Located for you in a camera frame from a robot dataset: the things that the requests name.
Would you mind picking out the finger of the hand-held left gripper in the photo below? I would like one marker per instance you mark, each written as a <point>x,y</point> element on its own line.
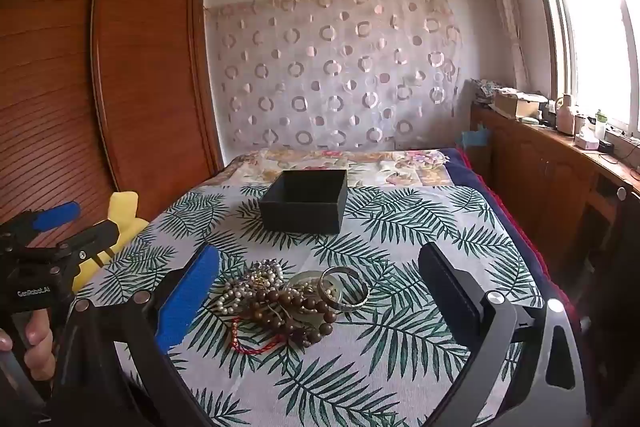
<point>97,237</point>
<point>55,214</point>

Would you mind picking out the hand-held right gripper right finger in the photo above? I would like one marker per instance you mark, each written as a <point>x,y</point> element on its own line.
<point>450,287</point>

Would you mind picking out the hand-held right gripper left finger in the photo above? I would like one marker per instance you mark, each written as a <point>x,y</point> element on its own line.
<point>190,302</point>

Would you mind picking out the silver metal bangle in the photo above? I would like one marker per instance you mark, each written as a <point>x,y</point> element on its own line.
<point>350,306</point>

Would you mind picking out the pale green bangle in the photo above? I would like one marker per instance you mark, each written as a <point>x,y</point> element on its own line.
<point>300,278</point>

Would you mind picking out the black box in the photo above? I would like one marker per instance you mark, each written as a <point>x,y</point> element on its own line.
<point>300,212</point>

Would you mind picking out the person's left hand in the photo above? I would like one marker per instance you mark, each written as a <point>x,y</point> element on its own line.
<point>32,347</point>

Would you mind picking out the yellow plush toy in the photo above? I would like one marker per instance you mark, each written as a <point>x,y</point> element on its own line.
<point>125,212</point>

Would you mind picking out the navy blanket with red edge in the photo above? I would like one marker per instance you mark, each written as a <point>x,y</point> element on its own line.
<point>505,217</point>

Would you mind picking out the leaf print cloth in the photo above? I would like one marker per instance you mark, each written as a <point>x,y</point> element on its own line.
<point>380,227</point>

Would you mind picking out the floral pillow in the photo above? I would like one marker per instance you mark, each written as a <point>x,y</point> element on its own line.
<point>390,167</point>

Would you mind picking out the long wooden cabinet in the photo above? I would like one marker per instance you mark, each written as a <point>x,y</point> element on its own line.
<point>540,177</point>

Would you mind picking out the blue paper piece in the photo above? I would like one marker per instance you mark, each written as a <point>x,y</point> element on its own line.
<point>475,139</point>

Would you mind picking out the brown wooden wardrobe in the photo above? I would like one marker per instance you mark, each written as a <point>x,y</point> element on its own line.
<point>140,82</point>

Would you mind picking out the white tissue pack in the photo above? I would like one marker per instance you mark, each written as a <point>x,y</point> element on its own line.
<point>586,142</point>

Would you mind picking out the patterned cloth pile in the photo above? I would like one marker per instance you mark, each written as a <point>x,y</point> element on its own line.
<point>484,89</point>

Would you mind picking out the beige bottle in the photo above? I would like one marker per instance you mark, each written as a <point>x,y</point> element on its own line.
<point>566,117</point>

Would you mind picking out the green capped bottle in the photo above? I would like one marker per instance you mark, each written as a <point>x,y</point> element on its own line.
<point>600,124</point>

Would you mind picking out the sheer circle pattern curtain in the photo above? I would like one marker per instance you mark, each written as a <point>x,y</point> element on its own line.
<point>330,67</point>

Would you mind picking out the beige gathered curtain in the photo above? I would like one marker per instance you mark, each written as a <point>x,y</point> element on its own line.
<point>505,12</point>

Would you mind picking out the window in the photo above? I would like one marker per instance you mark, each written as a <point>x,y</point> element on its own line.
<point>595,32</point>

